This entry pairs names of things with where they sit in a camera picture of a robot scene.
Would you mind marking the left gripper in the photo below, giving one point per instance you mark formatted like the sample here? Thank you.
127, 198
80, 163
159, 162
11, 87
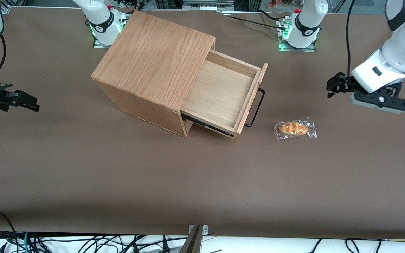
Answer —
345, 84

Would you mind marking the wooden drawer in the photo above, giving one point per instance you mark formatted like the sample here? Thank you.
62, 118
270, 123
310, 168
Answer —
220, 95

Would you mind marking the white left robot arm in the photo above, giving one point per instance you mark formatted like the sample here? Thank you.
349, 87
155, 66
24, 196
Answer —
399, 52

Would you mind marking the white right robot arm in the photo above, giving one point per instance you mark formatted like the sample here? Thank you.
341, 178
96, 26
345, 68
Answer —
98, 15

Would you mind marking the wooden drawer cabinet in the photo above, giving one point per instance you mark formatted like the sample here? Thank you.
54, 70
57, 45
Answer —
153, 59

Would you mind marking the wrapped bread roll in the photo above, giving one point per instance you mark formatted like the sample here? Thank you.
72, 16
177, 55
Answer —
294, 128

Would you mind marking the large table cover mat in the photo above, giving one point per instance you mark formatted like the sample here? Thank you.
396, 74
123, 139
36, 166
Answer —
118, 175

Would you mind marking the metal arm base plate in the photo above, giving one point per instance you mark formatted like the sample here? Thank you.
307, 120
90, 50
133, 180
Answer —
98, 44
308, 48

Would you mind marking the black drawer slide rail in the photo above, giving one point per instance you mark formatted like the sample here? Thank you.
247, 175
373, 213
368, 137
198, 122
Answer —
206, 124

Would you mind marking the aluminium frame rack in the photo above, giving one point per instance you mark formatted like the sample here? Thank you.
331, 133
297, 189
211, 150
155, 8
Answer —
206, 4

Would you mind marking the small metal bracket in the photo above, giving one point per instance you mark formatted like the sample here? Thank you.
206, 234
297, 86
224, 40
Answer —
205, 230

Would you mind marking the grey tapered metal post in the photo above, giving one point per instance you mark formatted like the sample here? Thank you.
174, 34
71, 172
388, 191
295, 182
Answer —
193, 242

